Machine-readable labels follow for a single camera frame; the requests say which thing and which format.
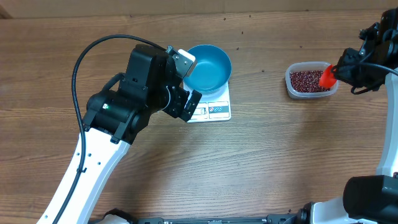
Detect white digital kitchen scale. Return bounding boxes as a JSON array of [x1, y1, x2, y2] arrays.
[[188, 83, 232, 123]]

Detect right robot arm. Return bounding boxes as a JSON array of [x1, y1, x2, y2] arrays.
[[279, 8, 397, 223]]

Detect red beans in container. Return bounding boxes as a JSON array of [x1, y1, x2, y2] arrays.
[[290, 70, 330, 93]]

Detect blue bowl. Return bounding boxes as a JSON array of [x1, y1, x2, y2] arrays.
[[183, 45, 232, 94]]

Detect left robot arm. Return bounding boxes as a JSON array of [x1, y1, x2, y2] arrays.
[[39, 44, 201, 223]]

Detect clear plastic bean container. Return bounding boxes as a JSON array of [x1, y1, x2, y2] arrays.
[[285, 62, 339, 100]]

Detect red scoop blue handle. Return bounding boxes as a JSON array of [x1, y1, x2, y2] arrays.
[[319, 65, 337, 88]]

